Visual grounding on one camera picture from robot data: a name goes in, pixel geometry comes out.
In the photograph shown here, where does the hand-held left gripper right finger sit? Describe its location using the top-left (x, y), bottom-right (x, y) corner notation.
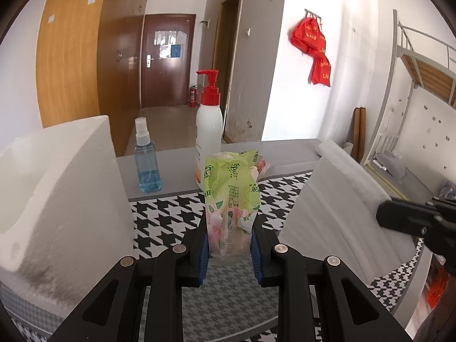
top-left (250, 215), bottom-right (416, 342)

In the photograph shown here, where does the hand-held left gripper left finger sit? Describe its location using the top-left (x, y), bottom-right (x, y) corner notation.
top-left (48, 217), bottom-right (209, 342)

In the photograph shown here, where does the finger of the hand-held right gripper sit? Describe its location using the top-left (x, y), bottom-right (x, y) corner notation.
top-left (376, 199), bottom-right (442, 237)

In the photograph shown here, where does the white foam sheet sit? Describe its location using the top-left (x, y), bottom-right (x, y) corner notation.
top-left (280, 139), bottom-right (417, 286)

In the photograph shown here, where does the green tissue packet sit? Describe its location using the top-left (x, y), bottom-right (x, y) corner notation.
top-left (203, 150), bottom-right (266, 264)

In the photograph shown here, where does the white foam box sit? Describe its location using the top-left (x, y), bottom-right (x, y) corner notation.
top-left (0, 115), bottom-right (135, 294)

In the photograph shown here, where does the grey bedding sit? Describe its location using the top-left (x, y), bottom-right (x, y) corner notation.
top-left (370, 151), bottom-right (428, 200)

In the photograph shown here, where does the houndstooth cloth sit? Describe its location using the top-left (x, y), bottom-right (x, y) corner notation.
top-left (0, 171), bottom-right (433, 342)

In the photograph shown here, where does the orange snack packet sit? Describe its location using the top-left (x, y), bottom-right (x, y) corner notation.
top-left (255, 157), bottom-right (271, 179)

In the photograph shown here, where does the wooden slat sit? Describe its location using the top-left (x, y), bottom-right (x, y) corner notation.
top-left (353, 108), bottom-right (361, 161)
top-left (360, 107), bottom-right (367, 157)

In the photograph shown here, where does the blue spray bottle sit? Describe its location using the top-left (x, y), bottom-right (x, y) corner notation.
top-left (134, 117), bottom-right (162, 193)

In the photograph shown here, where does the white lotion bottle red pump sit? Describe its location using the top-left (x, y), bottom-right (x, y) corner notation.
top-left (195, 69), bottom-right (223, 192)

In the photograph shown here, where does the white metal bunk bed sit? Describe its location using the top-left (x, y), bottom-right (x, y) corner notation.
top-left (360, 9), bottom-right (456, 200)

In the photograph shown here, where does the red plastic bag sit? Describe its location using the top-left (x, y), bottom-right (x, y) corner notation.
top-left (310, 55), bottom-right (332, 87)
top-left (290, 18), bottom-right (326, 58)

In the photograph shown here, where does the brown entrance door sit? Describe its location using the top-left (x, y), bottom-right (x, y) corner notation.
top-left (141, 13), bottom-right (196, 108)

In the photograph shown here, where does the wooden wardrobe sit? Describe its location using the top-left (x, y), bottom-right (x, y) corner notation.
top-left (36, 0), bottom-right (148, 157)

